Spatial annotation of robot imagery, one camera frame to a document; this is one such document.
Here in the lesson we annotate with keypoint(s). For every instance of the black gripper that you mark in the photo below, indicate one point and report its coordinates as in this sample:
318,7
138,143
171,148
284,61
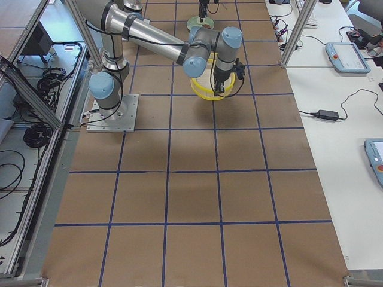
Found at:
221,75
203,7

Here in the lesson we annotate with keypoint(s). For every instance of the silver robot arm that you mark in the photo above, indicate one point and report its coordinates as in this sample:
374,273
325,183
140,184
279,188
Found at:
117,22

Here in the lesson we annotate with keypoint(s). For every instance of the light green plate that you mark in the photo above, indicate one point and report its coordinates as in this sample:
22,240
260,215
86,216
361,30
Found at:
205,22

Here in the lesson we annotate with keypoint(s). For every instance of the black power adapter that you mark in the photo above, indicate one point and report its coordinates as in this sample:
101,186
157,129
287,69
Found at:
326,115

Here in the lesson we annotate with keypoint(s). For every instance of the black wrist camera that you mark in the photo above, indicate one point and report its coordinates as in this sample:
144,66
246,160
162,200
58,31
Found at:
239,69

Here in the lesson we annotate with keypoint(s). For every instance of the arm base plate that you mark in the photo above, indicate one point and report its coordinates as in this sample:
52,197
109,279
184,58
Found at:
121,121

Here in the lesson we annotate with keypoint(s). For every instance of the aluminium frame post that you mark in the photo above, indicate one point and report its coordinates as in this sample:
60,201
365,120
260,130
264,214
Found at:
305,9

